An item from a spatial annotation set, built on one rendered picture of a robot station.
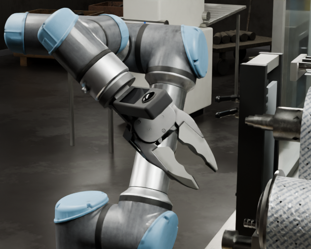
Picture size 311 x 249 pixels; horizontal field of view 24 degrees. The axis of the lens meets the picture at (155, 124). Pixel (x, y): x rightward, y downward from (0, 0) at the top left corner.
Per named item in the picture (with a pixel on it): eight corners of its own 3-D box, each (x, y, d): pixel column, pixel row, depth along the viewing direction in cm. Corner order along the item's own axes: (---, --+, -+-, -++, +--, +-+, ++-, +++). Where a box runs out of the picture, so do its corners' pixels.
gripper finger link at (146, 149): (181, 163, 115) (150, 119, 116) (183, 160, 113) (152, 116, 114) (158, 179, 114) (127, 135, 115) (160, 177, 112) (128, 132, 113)
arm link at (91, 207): (71, 237, 167) (69, 183, 164) (124, 246, 163) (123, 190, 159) (45, 258, 157) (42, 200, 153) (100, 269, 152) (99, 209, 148)
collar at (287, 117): (279, 135, 140) (280, 103, 139) (310, 138, 138) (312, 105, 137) (271, 144, 135) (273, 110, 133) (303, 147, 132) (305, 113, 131)
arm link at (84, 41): (77, 1, 122) (52, 6, 114) (122, 47, 120) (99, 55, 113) (51, 34, 125) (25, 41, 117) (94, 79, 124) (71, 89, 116)
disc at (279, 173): (281, 241, 123) (285, 158, 119) (284, 241, 123) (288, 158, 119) (260, 277, 110) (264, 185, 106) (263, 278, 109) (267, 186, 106)
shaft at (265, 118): (247, 126, 141) (248, 110, 140) (278, 129, 138) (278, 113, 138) (243, 130, 138) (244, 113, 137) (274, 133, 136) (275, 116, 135)
